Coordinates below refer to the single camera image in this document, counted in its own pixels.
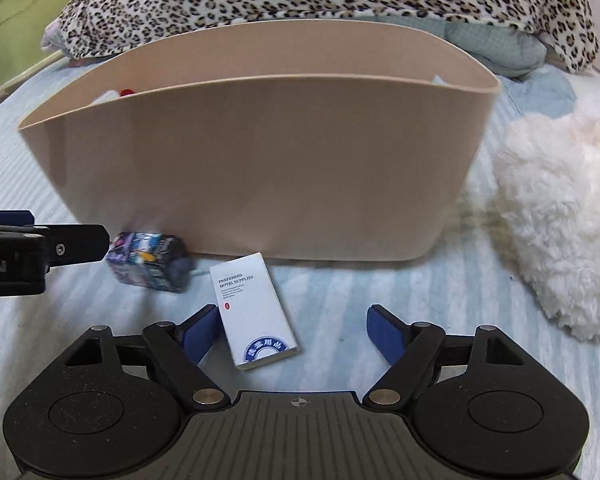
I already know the white rectangular box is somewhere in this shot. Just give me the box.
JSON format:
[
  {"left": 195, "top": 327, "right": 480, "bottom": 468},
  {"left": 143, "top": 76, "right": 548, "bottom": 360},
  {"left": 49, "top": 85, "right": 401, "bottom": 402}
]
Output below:
[{"left": 210, "top": 252, "right": 299, "bottom": 370}]

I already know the purple printed small box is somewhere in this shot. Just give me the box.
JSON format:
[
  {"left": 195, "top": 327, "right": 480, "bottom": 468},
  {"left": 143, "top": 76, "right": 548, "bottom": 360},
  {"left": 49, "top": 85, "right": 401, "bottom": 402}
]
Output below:
[{"left": 105, "top": 232, "right": 193, "bottom": 292}]

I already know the white chicken plush toy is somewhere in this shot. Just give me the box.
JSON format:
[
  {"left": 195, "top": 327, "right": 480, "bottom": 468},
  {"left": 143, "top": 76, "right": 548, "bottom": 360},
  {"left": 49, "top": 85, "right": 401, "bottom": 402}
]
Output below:
[{"left": 92, "top": 89, "right": 135, "bottom": 105}]

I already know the beige plastic storage basket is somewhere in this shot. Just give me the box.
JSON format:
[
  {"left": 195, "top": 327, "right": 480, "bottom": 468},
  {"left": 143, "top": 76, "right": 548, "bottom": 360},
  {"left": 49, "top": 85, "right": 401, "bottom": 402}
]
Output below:
[{"left": 19, "top": 20, "right": 500, "bottom": 262}]

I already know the white fluffy plush toy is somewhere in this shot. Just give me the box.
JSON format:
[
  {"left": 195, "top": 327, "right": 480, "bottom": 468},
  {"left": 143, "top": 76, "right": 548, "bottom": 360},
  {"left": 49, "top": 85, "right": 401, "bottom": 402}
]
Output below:
[{"left": 494, "top": 102, "right": 600, "bottom": 340}]

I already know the light blue cartoon blanket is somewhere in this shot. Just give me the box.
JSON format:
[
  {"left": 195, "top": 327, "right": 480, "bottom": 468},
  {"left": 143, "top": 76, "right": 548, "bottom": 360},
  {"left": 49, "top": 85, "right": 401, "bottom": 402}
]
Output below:
[{"left": 498, "top": 65, "right": 577, "bottom": 119}]

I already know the light green quilted pillow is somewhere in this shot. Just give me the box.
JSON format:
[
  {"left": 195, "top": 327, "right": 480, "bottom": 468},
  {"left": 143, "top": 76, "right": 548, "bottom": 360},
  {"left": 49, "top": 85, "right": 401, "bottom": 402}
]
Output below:
[{"left": 375, "top": 16, "right": 547, "bottom": 78}]

